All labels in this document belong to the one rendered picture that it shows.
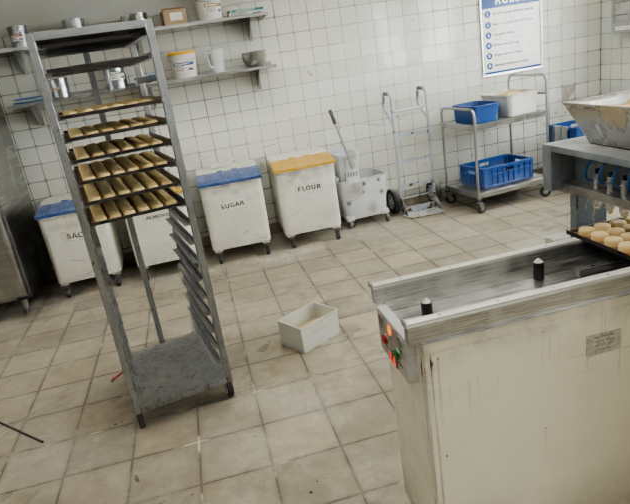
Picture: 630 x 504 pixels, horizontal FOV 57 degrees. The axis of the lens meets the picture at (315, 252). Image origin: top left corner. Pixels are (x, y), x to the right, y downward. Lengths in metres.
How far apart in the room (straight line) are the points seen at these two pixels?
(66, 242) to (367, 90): 3.02
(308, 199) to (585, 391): 3.54
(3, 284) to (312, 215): 2.50
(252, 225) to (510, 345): 3.58
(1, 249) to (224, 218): 1.69
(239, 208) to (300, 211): 0.53
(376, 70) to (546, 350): 4.35
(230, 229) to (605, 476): 3.64
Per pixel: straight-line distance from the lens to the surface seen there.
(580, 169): 2.15
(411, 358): 1.60
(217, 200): 4.89
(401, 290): 1.79
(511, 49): 6.32
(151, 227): 4.93
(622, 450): 2.07
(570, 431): 1.91
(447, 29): 6.01
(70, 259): 5.07
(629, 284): 1.81
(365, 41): 5.71
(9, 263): 4.89
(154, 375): 3.17
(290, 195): 4.96
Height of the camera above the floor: 1.58
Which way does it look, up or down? 19 degrees down
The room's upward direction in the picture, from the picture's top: 9 degrees counter-clockwise
